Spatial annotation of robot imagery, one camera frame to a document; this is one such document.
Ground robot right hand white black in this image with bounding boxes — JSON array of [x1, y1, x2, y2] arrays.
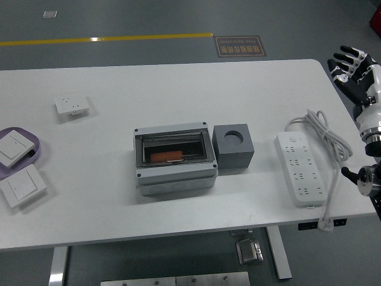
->
[[327, 45, 381, 133]]

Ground grey enclosure box clear lid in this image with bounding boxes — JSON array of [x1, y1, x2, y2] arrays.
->
[[133, 122, 220, 196]]

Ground orange cylinder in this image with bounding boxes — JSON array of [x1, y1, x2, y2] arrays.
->
[[150, 151, 184, 163]]

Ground grey cube with round hole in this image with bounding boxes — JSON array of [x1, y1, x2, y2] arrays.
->
[[213, 123, 255, 170]]

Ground red object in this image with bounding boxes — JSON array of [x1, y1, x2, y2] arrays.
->
[[368, 4, 381, 33]]

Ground white power strip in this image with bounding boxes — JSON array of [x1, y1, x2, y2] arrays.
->
[[274, 132, 326, 209]]

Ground brown floor sign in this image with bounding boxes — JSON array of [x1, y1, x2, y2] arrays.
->
[[213, 35, 267, 58]]

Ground black table control panel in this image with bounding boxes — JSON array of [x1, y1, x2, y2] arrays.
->
[[298, 219, 348, 231]]

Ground white table leg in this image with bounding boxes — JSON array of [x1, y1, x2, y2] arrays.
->
[[48, 246, 69, 286], [266, 228, 292, 280]]

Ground grey metal plate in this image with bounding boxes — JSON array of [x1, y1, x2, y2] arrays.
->
[[175, 271, 251, 286], [100, 276, 177, 286]]

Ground purple tray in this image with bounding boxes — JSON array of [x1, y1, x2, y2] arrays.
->
[[0, 127, 42, 179]]

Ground white power cord with plug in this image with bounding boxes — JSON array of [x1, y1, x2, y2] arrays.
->
[[285, 108, 354, 233]]

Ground grey table underside bracket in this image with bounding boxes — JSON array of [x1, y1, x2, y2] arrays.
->
[[229, 228, 254, 237]]

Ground metal hinged bracket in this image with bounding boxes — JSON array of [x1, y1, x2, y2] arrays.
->
[[235, 238, 264, 265]]

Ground white wall socket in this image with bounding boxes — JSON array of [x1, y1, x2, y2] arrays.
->
[[53, 95, 90, 116]]

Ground white switch panel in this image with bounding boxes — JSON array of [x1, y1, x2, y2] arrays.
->
[[0, 164, 48, 209], [0, 132, 36, 167]]

